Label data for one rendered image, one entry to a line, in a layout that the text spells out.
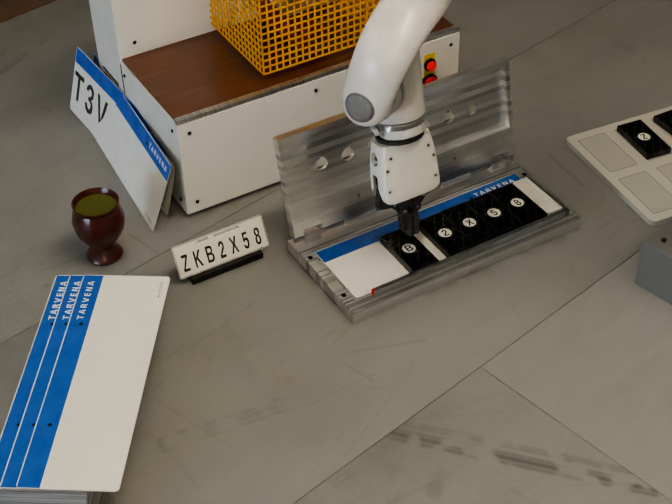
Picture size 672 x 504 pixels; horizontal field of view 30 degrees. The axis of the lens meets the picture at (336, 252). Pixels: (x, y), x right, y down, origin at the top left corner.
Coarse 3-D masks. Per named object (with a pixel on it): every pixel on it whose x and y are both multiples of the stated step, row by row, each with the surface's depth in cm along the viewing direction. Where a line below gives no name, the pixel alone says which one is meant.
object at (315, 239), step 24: (480, 168) 216; (504, 168) 218; (432, 192) 214; (456, 192) 213; (384, 216) 209; (576, 216) 207; (288, 240) 205; (312, 240) 204; (336, 240) 204; (528, 240) 203; (312, 264) 200; (456, 264) 199; (480, 264) 200; (336, 288) 195; (408, 288) 195; (432, 288) 197; (360, 312) 192
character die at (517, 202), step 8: (512, 184) 213; (488, 192) 211; (496, 192) 211; (504, 192) 212; (512, 192) 211; (520, 192) 211; (504, 200) 210; (512, 200) 209; (520, 200) 209; (528, 200) 209; (512, 208) 208; (520, 208) 208; (528, 208) 208; (536, 208) 208; (520, 216) 206; (528, 216) 206; (536, 216) 207; (544, 216) 207
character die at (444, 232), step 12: (432, 216) 207; (444, 216) 207; (420, 228) 205; (432, 228) 205; (444, 228) 204; (456, 228) 204; (432, 240) 203; (444, 240) 202; (456, 240) 203; (468, 240) 202; (444, 252) 200; (456, 252) 200
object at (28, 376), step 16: (64, 288) 184; (48, 304) 181; (48, 320) 179; (48, 336) 176; (32, 352) 174; (32, 368) 172; (32, 384) 169; (16, 400) 167; (16, 416) 165; (16, 432) 163; (0, 448) 161; (0, 464) 159; (0, 480) 157; (0, 496) 157; (16, 496) 157; (32, 496) 157; (48, 496) 156; (64, 496) 156; (80, 496) 156; (96, 496) 161
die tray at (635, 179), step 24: (624, 120) 230; (648, 120) 230; (576, 144) 225; (600, 144) 225; (624, 144) 225; (600, 168) 219; (624, 168) 219; (648, 168) 219; (624, 192) 214; (648, 192) 214; (648, 216) 209
